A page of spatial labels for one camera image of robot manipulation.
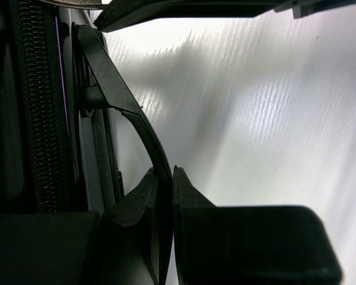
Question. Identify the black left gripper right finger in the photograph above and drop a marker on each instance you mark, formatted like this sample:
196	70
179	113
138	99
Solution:
248	245

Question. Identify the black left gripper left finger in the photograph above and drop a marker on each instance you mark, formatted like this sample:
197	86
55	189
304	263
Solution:
119	246

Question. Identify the black suitcase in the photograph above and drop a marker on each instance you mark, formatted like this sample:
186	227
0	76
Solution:
255	100

